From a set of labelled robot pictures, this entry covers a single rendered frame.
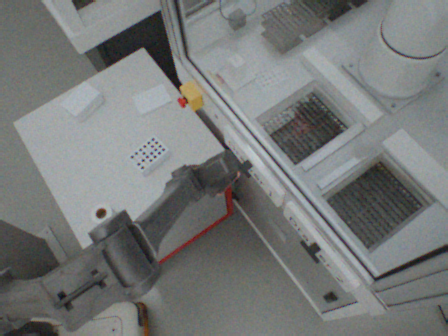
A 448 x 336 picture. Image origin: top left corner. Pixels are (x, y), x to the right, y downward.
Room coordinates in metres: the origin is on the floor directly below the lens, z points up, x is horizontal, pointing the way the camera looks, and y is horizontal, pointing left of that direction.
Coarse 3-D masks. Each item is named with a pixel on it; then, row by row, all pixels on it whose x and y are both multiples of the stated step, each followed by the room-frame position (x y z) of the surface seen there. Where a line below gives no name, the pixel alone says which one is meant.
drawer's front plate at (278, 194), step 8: (224, 128) 0.61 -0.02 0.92; (232, 136) 0.57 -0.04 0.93; (232, 144) 0.57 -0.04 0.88; (240, 144) 0.54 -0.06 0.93; (240, 152) 0.53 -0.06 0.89; (248, 152) 0.51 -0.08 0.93; (240, 160) 0.53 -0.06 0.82; (256, 160) 0.48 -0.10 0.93; (256, 168) 0.46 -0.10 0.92; (264, 168) 0.45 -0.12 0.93; (256, 176) 0.45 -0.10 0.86; (264, 176) 0.42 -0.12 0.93; (264, 184) 0.42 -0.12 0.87; (272, 184) 0.39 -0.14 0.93; (272, 192) 0.39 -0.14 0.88; (280, 192) 0.37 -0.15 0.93; (272, 200) 0.38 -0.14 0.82; (280, 200) 0.36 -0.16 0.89
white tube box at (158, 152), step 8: (152, 136) 0.68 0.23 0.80; (144, 144) 0.66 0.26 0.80; (152, 144) 0.65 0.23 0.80; (160, 144) 0.65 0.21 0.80; (136, 152) 0.63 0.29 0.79; (144, 152) 0.63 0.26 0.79; (152, 152) 0.62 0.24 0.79; (160, 152) 0.62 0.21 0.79; (168, 152) 0.62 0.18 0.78; (144, 160) 0.60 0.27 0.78; (152, 160) 0.59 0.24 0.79; (160, 160) 0.60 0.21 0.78; (136, 168) 0.58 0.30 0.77; (144, 168) 0.56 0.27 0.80; (152, 168) 0.57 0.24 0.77; (144, 176) 0.55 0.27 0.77
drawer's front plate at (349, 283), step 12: (288, 204) 0.33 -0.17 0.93; (288, 216) 0.31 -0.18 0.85; (300, 216) 0.29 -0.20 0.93; (300, 228) 0.27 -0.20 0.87; (312, 228) 0.25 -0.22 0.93; (312, 240) 0.22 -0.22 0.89; (324, 240) 0.21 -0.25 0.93; (324, 252) 0.18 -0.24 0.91; (324, 264) 0.16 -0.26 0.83; (336, 264) 0.14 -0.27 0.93; (336, 276) 0.12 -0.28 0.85; (348, 276) 0.11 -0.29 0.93; (348, 288) 0.08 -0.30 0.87
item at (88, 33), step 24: (120, 0) 1.19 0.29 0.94; (144, 0) 1.23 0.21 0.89; (72, 24) 1.10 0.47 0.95; (96, 24) 1.13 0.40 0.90; (120, 24) 1.17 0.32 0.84; (144, 24) 1.24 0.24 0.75; (96, 48) 1.14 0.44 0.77; (120, 48) 1.18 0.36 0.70; (144, 48) 1.23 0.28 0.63; (168, 48) 1.28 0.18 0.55; (168, 72) 1.26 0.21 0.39
